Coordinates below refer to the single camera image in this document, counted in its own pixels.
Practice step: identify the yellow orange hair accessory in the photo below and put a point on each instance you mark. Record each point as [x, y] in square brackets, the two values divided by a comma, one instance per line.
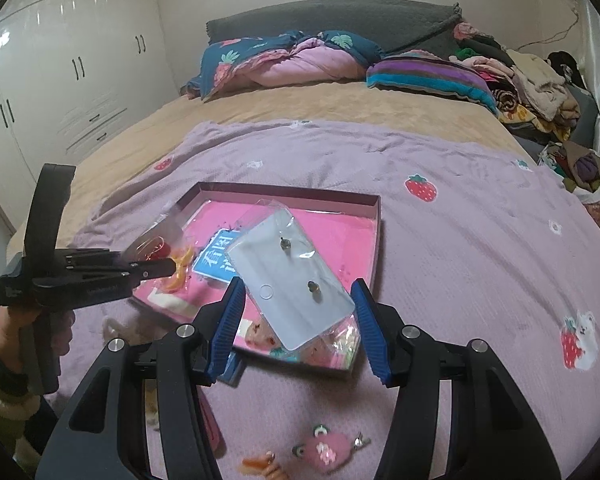
[180, 270]

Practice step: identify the small white card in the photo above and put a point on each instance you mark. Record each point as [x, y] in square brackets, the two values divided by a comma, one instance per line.
[172, 305]

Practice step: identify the blue printed card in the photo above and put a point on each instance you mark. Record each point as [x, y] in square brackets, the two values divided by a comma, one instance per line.
[215, 260]

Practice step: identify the pink fuzzy hair clip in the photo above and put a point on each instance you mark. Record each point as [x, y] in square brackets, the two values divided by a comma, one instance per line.
[325, 452]

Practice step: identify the pile of clothes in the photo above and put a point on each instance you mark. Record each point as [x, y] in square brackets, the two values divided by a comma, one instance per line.
[530, 85]

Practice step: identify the orange spiral hair clip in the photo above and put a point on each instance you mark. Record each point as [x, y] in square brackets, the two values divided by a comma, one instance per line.
[260, 465]

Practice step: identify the person's left forearm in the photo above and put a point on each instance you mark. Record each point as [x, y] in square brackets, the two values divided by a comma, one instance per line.
[0, 400]

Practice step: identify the purple strawberry blanket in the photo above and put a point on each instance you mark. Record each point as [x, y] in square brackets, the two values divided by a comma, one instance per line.
[480, 260]

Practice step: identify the grey headboard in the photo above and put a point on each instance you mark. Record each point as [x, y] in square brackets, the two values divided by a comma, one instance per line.
[330, 15]

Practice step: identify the shallow pink box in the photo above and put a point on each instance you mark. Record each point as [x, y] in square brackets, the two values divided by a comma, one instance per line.
[340, 230]

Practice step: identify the bag of clothes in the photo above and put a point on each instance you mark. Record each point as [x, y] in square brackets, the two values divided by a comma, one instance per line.
[585, 170]

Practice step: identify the white wardrobe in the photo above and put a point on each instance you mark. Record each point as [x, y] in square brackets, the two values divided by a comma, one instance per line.
[80, 110]

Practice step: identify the person's left hand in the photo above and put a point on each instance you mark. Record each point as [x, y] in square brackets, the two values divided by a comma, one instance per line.
[5, 340]

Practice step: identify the earring card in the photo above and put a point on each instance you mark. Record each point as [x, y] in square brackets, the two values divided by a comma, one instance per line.
[280, 280]

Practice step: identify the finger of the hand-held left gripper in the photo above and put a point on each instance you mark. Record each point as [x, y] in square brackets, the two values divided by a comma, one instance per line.
[150, 269]
[95, 258]

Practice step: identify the floral pink quilt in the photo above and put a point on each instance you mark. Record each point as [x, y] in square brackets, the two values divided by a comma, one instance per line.
[305, 65]

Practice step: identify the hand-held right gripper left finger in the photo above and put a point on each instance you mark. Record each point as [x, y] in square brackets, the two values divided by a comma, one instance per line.
[227, 330]

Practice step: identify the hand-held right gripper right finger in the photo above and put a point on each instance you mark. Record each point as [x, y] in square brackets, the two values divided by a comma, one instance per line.
[372, 330]

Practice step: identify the striped pillow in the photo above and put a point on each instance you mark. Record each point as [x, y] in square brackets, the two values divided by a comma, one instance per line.
[430, 77]

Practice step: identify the tan bed sheet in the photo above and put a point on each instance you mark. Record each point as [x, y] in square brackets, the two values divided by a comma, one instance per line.
[280, 105]

